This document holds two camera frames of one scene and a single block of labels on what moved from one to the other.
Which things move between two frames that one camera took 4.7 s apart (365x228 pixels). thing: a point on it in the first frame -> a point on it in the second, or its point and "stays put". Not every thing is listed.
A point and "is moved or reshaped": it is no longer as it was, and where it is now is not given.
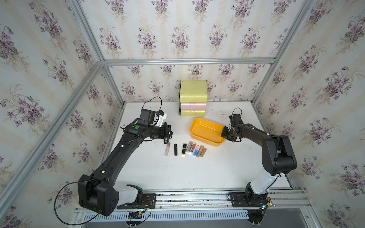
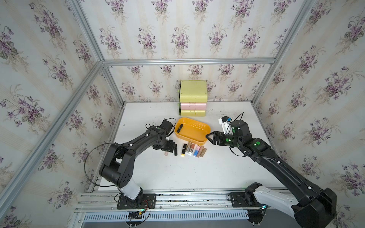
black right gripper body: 227,133 -> 227,139
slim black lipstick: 175,149 stays put
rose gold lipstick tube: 200,151 stays put
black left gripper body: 162,131 -> 167,145
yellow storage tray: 206,131 is moved or reshaped
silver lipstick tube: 188,147 stays put
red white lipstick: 194,145 stays put
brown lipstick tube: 203,153 stays put
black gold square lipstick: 183,151 stays put
